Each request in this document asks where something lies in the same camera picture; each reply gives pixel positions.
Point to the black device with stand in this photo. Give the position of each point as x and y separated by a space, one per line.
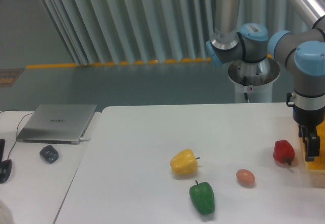
6 165

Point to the silver laptop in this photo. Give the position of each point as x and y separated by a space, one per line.
58 123

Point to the brown egg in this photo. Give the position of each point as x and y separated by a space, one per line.
245 177

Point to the green bell pepper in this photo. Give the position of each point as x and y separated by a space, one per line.
202 197

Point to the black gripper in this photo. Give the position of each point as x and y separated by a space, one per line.
307 112

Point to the yellow plastic basket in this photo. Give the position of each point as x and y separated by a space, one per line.
315 169

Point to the red bell pepper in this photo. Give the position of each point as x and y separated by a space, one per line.
283 152

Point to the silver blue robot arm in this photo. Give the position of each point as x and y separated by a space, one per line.
255 58

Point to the yellow bell pepper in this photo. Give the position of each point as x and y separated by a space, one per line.
184 163

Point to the white folding partition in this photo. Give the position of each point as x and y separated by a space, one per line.
148 31

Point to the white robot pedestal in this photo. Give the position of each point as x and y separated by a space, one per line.
254 92

